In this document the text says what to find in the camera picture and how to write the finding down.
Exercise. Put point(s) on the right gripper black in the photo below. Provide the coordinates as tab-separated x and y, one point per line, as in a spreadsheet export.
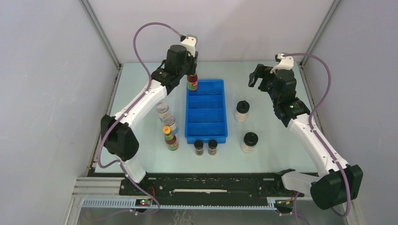
257	73

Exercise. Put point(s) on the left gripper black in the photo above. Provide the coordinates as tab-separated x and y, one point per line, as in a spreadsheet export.
193	61

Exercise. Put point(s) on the clear jar silver lid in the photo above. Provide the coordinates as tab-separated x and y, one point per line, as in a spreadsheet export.
169	120
162	109

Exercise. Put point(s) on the red sauce bottle yellow cap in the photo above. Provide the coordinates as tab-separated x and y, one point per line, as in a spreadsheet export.
170	138

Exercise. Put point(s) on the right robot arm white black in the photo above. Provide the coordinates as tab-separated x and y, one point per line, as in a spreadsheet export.
337	181

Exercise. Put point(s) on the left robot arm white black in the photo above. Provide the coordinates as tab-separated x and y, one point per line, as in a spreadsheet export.
117	132

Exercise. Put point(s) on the white spice jar black lid far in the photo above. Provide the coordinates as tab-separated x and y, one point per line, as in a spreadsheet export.
242	110

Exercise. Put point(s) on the white spice jar black lid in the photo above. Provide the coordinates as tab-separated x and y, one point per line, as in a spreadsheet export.
242	110
249	142

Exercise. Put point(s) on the white spice jar black lid near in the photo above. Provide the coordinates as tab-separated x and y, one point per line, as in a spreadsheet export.
249	142

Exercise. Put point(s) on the blue compartment tray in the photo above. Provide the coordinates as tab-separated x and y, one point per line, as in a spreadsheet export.
205	113

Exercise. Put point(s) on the small pepper jar right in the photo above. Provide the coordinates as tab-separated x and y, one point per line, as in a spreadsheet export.
212	147

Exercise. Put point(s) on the small pepper jar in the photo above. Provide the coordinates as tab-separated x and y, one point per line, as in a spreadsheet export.
212	147
198	145

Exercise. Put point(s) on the small pepper jar left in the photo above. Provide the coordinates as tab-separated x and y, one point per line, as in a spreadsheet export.
198	145

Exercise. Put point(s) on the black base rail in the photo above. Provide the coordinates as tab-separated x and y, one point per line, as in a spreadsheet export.
209	189

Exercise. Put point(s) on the aluminium frame front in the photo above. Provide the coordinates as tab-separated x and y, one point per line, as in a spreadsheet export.
104	192

